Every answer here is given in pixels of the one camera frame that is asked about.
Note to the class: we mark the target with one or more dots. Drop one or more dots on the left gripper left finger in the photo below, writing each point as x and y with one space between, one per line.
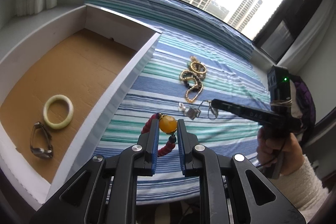
137 160

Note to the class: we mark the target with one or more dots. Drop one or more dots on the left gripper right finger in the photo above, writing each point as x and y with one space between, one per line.
199 161

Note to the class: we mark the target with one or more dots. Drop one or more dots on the red bead bracelet amber bead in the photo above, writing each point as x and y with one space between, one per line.
168 125

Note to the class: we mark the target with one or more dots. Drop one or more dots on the pearl earrings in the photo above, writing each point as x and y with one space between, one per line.
181 107

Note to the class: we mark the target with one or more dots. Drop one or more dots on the gold bangle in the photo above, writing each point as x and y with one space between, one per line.
198 68

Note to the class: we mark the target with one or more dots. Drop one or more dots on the pale green jade bangle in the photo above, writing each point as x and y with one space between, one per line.
58 112

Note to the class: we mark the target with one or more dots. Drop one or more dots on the dark wristwatch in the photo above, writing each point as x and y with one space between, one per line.
40 142

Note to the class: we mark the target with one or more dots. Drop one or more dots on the white sleeve right forearm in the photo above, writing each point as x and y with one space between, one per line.
303 189

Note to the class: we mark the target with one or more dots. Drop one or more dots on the person's right hand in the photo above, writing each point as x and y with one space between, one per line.
293 157

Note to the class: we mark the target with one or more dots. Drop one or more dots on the purple cloth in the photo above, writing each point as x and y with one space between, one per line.
302 106

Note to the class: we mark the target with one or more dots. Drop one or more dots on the white curtain right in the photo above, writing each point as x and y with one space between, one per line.
309 39

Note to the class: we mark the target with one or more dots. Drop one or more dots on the blue green striped bedsheet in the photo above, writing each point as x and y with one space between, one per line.
188 34

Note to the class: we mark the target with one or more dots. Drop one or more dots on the white cardboard box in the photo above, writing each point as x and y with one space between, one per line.
90 54

